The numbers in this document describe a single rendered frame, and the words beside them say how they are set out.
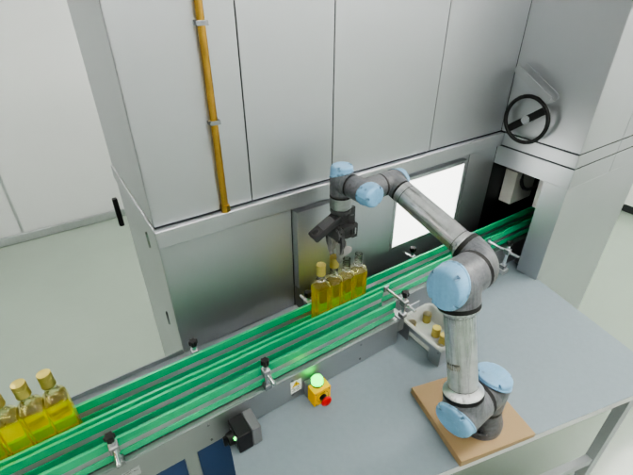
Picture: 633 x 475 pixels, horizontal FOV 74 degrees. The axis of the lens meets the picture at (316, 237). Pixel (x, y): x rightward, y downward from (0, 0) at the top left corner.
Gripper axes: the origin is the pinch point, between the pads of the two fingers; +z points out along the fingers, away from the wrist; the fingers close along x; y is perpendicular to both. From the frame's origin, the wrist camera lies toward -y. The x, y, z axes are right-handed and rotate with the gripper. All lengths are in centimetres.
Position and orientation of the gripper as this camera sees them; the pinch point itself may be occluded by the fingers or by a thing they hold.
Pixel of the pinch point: (334, 257)
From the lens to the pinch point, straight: 152.0
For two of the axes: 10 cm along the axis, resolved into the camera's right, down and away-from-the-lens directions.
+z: 0.1, 8.5, 5.3
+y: 8.3, -3.0, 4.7
